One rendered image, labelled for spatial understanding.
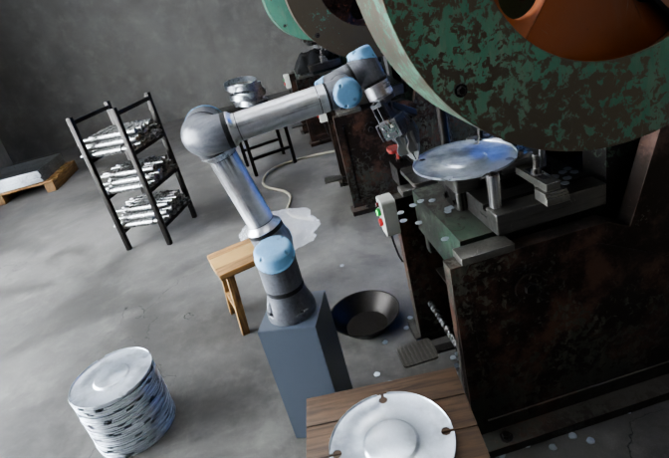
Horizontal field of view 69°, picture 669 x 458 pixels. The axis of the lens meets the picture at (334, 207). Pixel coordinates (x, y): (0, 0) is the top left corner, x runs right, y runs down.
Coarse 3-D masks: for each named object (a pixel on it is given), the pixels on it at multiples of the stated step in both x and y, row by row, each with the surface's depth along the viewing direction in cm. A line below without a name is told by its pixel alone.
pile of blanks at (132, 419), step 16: (144, 384) 169; (160, 384) 180; (128, 400) 164; (144, 400) 170; (160, 400) 176; (80, 416) 166; (96, 416) 163; (112, 416) 163; (128, 416) 165; (144, 416) 170; (160, 416) 176; (96, 432) 168; (112, 432) 165; (128, 432) 167; (144, 432) 170; (160, 432) 176; (112, 448) 169; (128, 448) 169; (144, 448) 172
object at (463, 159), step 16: (448, 144) 152; (464, 144) 149; (480, 144) 146; (496, 144) 143; (512, 144) 139; (416, 160) 146; (432, 160) 143; (448, 160) 139; (464, 160) 136; (480, 160) 134; (496, 160) 132; (512, 160) 129; (432, 176) 133; (464, 176) 128; (480, 176) 126
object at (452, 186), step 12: (408, 168) 142; (408, 180) 136; (420, 180) 133; (432, 180) 132; (456, 180) 135; (468, 180) 136; (480, 180) 137; (444, 192) 145; (456, 192) 137; (456, 204) 139
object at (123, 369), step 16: (112, 352) 186; (128, 352) 184; (144, 352) 182; (96, 368) 180; (112, 368) 177; (128, 368) 175; (144, 368) 174; (80, 384) 174; (96, 384) 171; (112, 384) 169; (128, 384) 168; (80, 400) 166; (96, 400) 164; (112, 400) 161
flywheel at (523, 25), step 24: (552, 0) 86; (576, 0) 87; (600, 0) 88; (624, 0) 88; (528, 24) 87; (552, 24) 88; (576, 24) 89; (600, 24) 89; (624, 24) 90; (648, 24) 91; (552, 48) 89; (576, 48) 90; (600, 48) 91; (624, 48) 92
